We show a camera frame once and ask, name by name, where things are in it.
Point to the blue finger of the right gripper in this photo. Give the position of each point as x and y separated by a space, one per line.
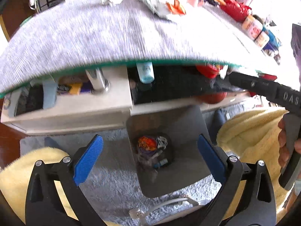
253 84

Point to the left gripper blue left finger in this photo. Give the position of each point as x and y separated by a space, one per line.
85 158

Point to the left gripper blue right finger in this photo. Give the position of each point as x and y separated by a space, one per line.
215 159

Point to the red orange snack wrapper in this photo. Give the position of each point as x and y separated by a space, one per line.
146 143

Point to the blue white small bottle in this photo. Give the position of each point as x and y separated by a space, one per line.
146 72

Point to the orange paper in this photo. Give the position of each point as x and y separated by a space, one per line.
176 8

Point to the small white paper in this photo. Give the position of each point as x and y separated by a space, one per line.
162 142

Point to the grey trash bin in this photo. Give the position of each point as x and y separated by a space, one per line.
179 165

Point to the person's right hand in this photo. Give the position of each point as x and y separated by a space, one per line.
283 150

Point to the yellow fluffy blanket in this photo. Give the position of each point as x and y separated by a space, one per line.
113 188

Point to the white lotion bottle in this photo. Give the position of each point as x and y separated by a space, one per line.
262 39

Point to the yellow cap cream bottle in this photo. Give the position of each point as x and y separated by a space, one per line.
252 27

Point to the red cutout basket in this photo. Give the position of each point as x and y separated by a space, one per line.
237 11

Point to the grey woven table mat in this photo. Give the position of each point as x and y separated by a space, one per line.
82 34

